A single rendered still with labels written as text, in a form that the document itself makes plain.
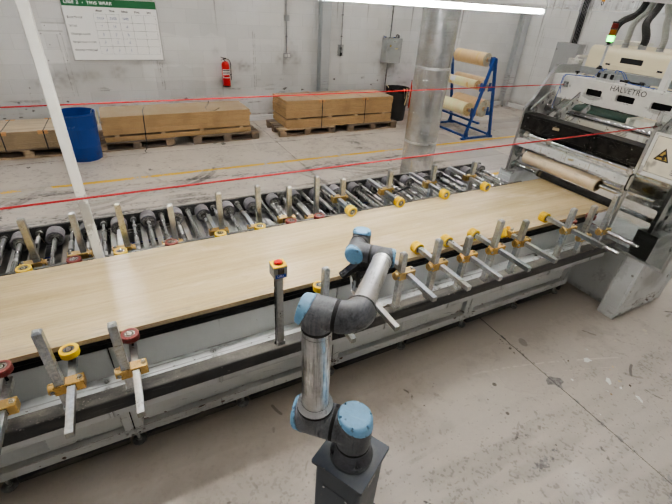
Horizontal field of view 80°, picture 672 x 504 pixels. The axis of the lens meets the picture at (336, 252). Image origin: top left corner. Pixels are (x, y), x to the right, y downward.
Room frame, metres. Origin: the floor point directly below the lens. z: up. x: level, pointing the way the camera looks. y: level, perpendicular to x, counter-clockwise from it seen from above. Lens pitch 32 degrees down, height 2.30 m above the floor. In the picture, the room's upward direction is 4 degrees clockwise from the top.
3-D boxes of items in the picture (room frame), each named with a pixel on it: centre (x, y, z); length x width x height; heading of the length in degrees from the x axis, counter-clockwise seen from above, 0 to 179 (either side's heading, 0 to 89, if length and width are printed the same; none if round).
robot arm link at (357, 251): (1.61, -0.10, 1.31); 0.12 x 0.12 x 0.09; 76
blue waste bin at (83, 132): (5.98, 3.98, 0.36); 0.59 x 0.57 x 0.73; 29
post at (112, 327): (1.24, 0.92, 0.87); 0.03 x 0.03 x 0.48; 29
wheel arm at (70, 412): (1.09, 1.08, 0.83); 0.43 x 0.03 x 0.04; 29
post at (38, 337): (1.12, 1.14, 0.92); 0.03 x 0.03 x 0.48; 29
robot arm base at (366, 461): (1.05, -0.13, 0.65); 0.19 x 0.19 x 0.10
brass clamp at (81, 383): (1.13, 1.12, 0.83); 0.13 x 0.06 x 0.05; 119
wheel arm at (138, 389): (1.21, 0.86, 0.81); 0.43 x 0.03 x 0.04; 29
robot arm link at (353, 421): (1.05, -0.12, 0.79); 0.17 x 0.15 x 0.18; 76
